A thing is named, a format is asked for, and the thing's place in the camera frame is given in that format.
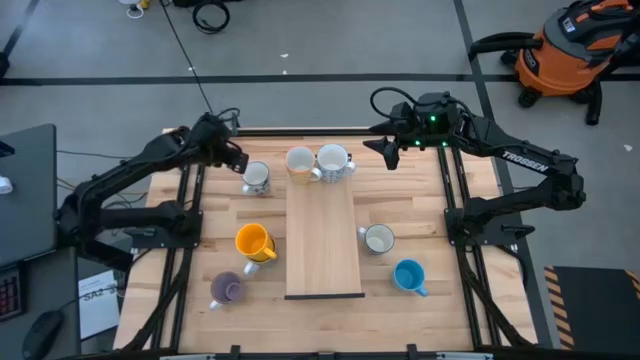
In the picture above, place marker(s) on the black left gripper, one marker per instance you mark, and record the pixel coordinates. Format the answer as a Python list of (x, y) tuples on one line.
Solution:
[(214, 140)]

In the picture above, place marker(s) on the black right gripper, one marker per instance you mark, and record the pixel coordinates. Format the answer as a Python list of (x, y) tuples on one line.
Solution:
[(430, 134)]

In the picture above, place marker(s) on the white mug blue pattern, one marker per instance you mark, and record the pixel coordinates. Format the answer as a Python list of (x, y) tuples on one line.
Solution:
[(332, 160)]

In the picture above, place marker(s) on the white mug yellow pattern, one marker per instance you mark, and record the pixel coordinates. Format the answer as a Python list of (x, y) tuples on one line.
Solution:
[(300, 160)]

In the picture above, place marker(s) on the navy white patterned mug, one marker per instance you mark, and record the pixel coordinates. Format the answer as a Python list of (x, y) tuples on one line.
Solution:
[(377, 240)]

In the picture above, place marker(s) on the purple mug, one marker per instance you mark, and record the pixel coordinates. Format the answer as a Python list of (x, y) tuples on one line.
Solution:
[(227, 289)]

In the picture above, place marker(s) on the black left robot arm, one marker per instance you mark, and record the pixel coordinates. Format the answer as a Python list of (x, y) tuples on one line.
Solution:
[(125, 170)]

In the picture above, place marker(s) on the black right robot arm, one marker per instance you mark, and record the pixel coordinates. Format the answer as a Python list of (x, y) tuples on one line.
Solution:
[(525, 160)]

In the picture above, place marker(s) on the white floral mug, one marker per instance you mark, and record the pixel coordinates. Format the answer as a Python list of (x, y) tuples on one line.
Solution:
[(256, 175)]

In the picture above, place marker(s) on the light wood shelf riser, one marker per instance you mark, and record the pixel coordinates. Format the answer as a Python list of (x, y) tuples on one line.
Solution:
[(322, 240)]

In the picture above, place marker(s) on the orange black shop vacuum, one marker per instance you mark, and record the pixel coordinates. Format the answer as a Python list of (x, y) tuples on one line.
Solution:
[(555, 65)]

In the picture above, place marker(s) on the white paper sheet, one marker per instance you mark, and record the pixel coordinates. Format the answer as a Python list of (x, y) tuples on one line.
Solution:
[(99, 305)]

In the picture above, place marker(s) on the white bar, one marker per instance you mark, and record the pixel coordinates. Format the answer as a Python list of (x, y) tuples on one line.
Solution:
[(465, 356), (187, 357)]

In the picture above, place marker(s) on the small white object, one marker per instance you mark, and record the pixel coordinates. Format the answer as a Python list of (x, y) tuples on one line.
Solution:
[(5, 185)]

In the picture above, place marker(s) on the black computer mouse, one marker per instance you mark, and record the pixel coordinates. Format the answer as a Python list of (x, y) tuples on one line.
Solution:
[(42, 334)]

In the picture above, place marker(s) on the black yellow hazard mat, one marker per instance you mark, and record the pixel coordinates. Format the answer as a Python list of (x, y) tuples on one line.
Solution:
[(595, 305)]

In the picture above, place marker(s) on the black keypad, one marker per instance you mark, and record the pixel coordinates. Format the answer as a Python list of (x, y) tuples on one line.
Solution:
[(11, 292)]

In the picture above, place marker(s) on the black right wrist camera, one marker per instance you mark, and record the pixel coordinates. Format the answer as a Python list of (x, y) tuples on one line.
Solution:
[(432, 106)]

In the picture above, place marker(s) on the black table frame rail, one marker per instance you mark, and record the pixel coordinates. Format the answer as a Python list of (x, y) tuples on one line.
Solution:
[(470, 300), (320, 356), (162, 300), (182, 300), (487, 300), (300, 132)]

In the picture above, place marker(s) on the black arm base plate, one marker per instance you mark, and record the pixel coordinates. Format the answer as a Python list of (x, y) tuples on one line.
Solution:
[(500, 232), (150, 235)]

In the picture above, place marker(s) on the black diagonal frame brace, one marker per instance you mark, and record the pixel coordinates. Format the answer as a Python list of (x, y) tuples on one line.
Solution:
[(497, 310), (155, 315)]

